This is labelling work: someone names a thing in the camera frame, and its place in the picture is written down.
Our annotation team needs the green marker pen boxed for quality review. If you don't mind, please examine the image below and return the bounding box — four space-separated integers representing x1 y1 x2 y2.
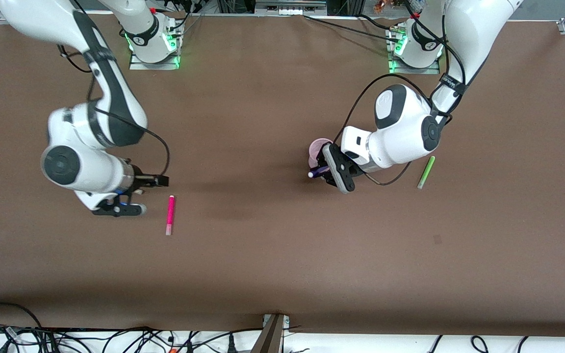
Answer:
417 156 436 190

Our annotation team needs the long black table cable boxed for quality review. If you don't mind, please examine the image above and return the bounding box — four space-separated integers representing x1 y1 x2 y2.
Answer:
304 15 403 40

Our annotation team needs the brown table cover sheet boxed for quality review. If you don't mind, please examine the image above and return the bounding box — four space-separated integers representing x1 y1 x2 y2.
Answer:
0 10 565 339

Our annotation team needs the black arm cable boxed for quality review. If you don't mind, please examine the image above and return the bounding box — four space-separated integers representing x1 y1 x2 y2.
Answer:
332 0 468 186
57 44 171 178

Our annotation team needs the short black table cable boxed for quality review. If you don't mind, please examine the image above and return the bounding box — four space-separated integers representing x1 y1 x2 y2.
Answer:
359 14 397 31

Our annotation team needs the grey power strip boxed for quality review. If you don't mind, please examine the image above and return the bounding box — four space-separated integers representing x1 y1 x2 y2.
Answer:
255 0 327 15

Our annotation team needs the black looped floor cable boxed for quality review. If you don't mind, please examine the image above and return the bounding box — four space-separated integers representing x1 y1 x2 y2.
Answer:
0 302 43 339

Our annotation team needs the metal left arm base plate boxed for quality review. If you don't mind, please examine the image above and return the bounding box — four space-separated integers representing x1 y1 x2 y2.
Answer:
388 58 441 75

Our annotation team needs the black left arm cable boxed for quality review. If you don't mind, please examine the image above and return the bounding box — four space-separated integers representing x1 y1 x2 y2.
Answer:
332 0 468 186

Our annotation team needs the pink marker pen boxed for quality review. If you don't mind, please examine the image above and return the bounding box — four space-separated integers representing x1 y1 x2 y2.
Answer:
165 195 176 236

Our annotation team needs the pink plastic cup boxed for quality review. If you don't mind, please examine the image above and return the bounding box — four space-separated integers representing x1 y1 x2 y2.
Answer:
308 138 334 170

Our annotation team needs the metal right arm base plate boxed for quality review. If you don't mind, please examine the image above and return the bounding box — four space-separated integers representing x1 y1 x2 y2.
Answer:
129 49 181 71

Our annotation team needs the aluminium profile post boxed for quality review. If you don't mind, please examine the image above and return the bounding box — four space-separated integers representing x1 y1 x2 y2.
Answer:
251 314 291 353

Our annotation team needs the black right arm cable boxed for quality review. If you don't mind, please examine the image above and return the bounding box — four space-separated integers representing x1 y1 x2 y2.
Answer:
57 44 171 178

